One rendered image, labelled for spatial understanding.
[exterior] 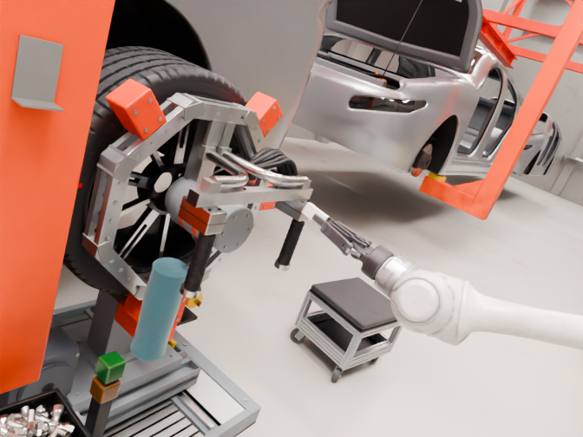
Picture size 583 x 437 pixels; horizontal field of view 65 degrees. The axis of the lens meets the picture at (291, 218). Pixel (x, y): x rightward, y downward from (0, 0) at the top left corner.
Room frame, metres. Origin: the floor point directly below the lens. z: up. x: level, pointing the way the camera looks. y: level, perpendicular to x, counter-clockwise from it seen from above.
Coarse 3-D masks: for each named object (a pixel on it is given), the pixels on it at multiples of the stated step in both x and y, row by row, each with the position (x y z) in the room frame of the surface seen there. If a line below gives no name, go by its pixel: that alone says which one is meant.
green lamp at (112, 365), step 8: (112, 352) 0.71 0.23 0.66; (104, 360) 0.69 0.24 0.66; (112, 360) 0.69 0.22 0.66; (120, 360) 0.70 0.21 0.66; (96, 368) 0.69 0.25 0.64; (104, 368) 0.68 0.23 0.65; (112, 368) 0.68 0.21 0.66; (120, 368) 0.69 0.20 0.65; (104, 376) 0.67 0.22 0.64; (112, 376) 0.68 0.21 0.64; (120, 376) 0.70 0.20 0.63
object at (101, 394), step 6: (96, 378) 0.69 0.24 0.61; (96, 384) 0.68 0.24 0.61; (114, 384) 0.69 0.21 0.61; (120, 384) 0.70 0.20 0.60; (90, 390) 0.69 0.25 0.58; (96, 390) 0.68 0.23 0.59; (102, 390) 0.67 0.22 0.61; (108, 390) 0.68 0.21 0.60; (114, 390) 0.69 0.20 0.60; (96, 396) 0.68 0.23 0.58; (102, 396) 0.67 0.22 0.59; (108, 396) 0.69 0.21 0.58; (114, 396) 0.70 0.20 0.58; (102, 402) 0.68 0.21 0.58
